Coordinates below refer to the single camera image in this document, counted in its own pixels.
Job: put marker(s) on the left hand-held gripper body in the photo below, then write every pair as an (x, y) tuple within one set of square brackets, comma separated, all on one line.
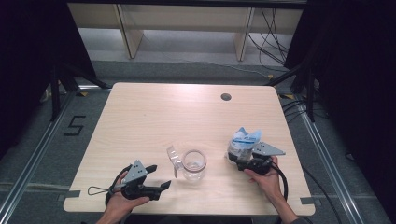
[(137, 171)]

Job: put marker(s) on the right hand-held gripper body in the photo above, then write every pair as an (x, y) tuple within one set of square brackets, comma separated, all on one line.
[(260, 165)]

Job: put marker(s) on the white blue bag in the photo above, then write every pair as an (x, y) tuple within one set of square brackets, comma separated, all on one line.
[(246, 138)]

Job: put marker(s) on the clear glass jar beige lid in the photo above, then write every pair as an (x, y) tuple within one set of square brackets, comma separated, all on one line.
[(194, 174)]

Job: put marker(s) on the person's right hand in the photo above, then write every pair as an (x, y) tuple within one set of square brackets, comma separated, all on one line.
[(267, 183)]

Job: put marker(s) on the person's left hand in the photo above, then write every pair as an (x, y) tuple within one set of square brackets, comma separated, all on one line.
[(120, 203)]

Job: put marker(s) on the person's dark clothing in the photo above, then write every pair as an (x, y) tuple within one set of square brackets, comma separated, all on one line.
[(186, 220)]

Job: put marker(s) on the grey tape strip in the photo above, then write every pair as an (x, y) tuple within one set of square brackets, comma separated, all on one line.
[(73, 194), (309, 201)]

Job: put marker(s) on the yellow black floor tape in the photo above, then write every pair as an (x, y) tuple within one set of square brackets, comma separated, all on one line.
[(82, 94), (288, 96)]

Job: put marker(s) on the black metal stand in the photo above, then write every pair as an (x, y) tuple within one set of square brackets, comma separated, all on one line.
[(55, 99), (310, 99)]

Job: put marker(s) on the dark curtain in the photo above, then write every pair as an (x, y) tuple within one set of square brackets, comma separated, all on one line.
[(25, 62), (358, 62)]

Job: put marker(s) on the light wooden shelf unit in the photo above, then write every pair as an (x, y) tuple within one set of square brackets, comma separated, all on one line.
[(186, 17)]

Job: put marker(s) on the aluminium floor rail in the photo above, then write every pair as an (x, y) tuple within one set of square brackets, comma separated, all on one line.
[(37, 149), (327, 161)]

